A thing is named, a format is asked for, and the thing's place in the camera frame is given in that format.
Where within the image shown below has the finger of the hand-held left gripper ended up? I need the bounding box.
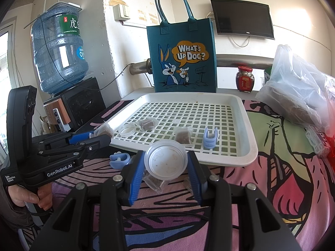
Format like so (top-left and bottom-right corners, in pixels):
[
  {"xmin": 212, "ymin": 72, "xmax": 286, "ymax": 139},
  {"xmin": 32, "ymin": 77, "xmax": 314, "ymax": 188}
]
[
  {"xmin": 39, "ymin": 135, "xmax": 112, "ymax": 164},
  {"xmin": 37, "ymin": 132, "xmax": 96, "ymax": 149}
]

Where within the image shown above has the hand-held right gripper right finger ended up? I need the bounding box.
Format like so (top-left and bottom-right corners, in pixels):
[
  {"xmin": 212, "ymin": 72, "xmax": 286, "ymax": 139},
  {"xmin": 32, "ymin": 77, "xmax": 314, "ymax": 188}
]
[{"xmin": 186, "ymin": 150, "xmax": 304, "ymax": 251}]

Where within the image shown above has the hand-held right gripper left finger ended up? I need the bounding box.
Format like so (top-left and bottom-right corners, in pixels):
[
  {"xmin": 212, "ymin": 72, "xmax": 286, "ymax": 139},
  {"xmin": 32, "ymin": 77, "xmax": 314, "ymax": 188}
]
[{"xmin": 30, "ymin": 150, "xmax": 147, "ymax": 251}]

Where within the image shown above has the brown candy packet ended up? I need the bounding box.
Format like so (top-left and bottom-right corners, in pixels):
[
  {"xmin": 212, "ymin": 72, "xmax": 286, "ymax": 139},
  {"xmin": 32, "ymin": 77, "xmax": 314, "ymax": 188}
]
[
  {"xmin": 143, "ymin": 173, "xmax": 168, "ymax": 194},
  {"xmin": 174, "ymin": 127, "xmax": 193, "ymax": 144},
  {"xmin": 137, "ymin": 116, "xmax": 159, "ymax": 131},
  {"xmin": 91, "ymin": 124, "xmax": 113, "ymax": 138}
]

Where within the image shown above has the light blue plastic clip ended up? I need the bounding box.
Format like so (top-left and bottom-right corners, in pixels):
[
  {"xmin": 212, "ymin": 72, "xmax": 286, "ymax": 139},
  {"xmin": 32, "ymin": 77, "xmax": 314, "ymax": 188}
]
[
  {"xmin": 109, "ymin": 152, "xmax": 131, "ymax": 169},
  {"xmin": 203, "ymin": 127, "xmax": 219, "ymax": 149}
]

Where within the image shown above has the small clear plastic lid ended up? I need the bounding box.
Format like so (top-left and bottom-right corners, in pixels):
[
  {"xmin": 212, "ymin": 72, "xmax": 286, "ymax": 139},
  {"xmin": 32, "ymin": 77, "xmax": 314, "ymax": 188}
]
[{"xmin": 118, "ymin": 124, "xmax": 137, "ymax": 137}]

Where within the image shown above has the large clear plastic lid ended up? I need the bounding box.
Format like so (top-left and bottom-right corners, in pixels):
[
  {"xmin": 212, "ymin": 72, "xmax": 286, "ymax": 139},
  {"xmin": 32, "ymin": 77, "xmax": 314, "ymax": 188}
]
[{"xmin": 144, "ymin": 140, "xmax": 188, "ymax": 180}]

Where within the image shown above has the white perforated plastic tray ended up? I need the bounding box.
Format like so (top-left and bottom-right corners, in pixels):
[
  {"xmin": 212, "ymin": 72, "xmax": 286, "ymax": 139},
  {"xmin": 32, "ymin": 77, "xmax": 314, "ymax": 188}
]
[{"xmin": 106, "ymin": 92, "xmax": 259, "ymax": 166}]

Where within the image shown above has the person's left hand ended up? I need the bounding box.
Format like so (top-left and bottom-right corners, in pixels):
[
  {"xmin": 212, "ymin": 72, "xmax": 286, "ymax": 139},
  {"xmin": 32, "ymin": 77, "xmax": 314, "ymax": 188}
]
[{"xmin": 8, "ymin": 183, "xmax": 54, "ymax": 211}]

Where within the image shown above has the black water dispenser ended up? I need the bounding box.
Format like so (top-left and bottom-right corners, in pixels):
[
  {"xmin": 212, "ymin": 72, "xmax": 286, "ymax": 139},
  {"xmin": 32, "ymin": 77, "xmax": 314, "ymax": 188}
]
[{"xmin": 43, "ymin": 76, "xmax": 106, "ymax": 131}]

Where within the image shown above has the wooden speaker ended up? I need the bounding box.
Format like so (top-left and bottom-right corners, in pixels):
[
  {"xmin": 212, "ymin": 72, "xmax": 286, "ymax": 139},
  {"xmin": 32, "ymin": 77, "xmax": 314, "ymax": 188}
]
[{"xmin": 43, "ymin": 99, "xmax": 72, "ymax": 132}]

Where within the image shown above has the printed blanket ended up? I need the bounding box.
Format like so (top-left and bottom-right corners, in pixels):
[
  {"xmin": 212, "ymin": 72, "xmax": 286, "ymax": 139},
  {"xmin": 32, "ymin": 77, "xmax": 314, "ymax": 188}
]
[{"xmin": 16, "ymin": 98, "xmax": 335, "ymax": 251}]

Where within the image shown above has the blue water jug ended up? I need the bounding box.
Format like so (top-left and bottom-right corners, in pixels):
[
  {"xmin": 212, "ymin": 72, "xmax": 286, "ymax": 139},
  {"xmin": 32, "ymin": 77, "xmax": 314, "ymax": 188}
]
[{"xmin": 31, "ymin": 2, "xmax": 89, "ymax": 95}]

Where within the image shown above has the metal pipe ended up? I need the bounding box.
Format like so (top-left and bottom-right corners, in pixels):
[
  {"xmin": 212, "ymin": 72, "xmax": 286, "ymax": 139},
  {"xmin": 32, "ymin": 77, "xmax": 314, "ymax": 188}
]
[{"xmin": 129, "ymin": 54, "xmax": 274, "ymax": 76}]

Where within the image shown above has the red sauce jar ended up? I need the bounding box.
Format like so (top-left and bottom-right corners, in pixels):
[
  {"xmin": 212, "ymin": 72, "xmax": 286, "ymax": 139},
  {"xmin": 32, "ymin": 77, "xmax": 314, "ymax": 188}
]
[{"xmin": 236, "ymin": 66, "xmax": 255, "ymax": 92}]

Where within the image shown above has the blue cartoon rabbit tote bag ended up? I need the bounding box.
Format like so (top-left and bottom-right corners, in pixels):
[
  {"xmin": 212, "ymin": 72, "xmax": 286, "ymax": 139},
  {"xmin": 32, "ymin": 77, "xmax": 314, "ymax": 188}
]
[{"xmin": 146, "ymin": 0, "xmax": 217, "ymax": 93}]

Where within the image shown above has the green and white carton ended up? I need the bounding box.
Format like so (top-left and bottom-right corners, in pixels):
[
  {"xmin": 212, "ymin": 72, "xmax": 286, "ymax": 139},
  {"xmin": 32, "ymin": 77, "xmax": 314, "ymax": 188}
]
[{"xmin": 263, "ymin": 68, "xmax": 274, "ymax": 87}]

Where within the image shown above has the small clear packet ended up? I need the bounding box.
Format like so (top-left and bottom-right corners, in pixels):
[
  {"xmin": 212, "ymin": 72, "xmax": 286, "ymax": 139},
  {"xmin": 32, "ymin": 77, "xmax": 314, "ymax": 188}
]
[{"xmin": 305, "ymin": 124, "xmax": 330, "ymax": 157}]

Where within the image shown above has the clear plastic bag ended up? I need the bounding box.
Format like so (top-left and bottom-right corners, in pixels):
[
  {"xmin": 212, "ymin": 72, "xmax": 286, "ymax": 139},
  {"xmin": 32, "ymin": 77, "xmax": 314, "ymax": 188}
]
[{"xmin": 255, "ymin": 44, "xmax": 335, "ymax": 131}]

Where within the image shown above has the red plastic bag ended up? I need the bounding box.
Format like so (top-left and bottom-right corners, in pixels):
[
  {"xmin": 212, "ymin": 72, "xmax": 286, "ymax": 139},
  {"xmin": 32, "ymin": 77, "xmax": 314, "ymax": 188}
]
[{"xmin": 323, "ymin": 125, "xmax": 335, "ymax": 160}]

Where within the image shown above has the thin black cable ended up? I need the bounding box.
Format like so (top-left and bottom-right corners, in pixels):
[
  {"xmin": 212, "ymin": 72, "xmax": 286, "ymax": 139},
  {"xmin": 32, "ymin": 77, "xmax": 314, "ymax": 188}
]
[{"xmin": 23, "ymin": 13, "xmax": 131, "ymax": 89}]

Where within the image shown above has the wall switch box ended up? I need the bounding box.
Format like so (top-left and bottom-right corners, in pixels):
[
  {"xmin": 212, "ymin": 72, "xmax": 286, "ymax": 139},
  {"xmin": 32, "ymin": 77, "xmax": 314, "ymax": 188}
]
[{"xmin": 112, "ymin": 4, "xmax": 131, "ymax": 21}]

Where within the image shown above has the white television cable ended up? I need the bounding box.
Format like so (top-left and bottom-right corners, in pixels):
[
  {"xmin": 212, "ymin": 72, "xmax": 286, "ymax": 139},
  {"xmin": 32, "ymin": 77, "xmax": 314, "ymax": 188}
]
[{"xmin": 230, "ymin": 34, "xmax": 250, "ymax": 48}]

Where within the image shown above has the black wall television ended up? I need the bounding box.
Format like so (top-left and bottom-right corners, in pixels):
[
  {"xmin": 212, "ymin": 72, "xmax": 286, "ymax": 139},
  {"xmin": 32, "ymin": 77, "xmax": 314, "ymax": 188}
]
[{"xmin": 211, "ymin": 0, "xmax": 275, "ymax": 40}]

